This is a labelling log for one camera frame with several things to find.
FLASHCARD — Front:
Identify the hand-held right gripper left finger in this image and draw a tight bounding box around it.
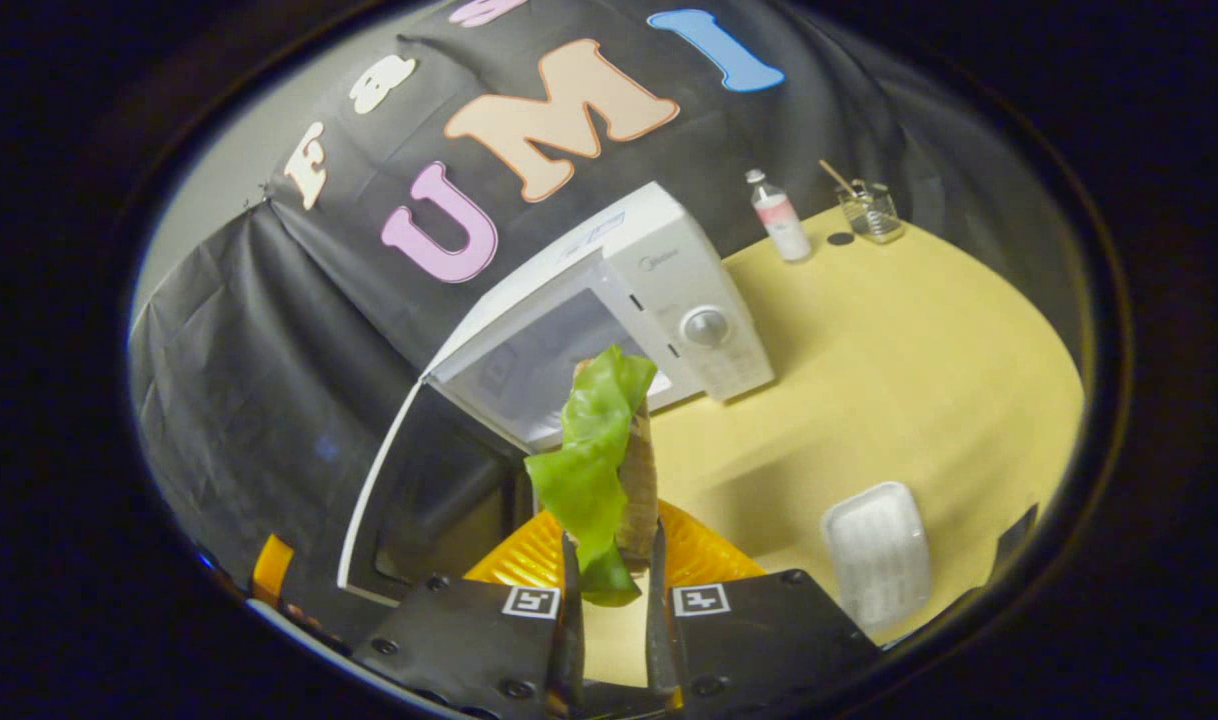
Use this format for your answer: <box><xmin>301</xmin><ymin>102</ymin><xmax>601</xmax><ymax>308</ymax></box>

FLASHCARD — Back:
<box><xmin>354</xmin><ymin>510</ymin><xmax>585</xmax><ymax>720</ymax></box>

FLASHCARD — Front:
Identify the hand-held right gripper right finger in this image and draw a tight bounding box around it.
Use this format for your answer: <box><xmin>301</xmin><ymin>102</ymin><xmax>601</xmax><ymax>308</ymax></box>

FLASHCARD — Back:
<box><xmin>644</xmin><ymin>500</ymin><xmax>882</xmax><ymax>716</ymax></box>

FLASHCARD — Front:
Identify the lettuce sandwich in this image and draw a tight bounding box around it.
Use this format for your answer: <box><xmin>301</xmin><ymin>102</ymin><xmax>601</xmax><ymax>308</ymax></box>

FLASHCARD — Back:
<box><xmin>524</xmin><ymin>345</ymin><xmax>662</xmax><ymax>608</ymax></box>

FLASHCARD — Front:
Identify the white microwave oven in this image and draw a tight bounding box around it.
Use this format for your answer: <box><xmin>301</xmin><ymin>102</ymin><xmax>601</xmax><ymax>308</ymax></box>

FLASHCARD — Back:
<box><xmin>337</xmin><ymin>181</ymin><xmax>776</xmax><ymax>606</ymax></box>

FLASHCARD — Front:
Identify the black backdrop cloth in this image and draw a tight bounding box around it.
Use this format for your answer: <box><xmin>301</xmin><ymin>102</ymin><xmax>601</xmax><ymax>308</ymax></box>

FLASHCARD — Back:
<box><xmin>129</xmin><ymin>0</ymin><xmax>1090</xmax><ymax>601</ymax></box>

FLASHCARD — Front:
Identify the white foam tray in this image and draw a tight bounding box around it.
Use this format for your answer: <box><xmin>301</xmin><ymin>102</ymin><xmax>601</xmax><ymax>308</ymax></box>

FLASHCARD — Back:
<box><xmin>821</xmin><ymin>482</ymin><xmax>932</xmax><ymax>633</ymax></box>

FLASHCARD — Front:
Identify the small bottle with pink label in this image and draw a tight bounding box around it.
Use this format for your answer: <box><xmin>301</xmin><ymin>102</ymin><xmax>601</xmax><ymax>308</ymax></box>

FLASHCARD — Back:
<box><xmin>745</xmin><ymin>168</ymin><xmax>813</xmax><ymax>263</ymax></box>

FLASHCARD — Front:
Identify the clear glass cup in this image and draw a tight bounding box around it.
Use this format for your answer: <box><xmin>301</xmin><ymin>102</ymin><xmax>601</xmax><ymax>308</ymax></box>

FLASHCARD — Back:
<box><xmin>837</xmin><ymin>180</ymin><xmax>906</xmax><ymax>245</ymax></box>

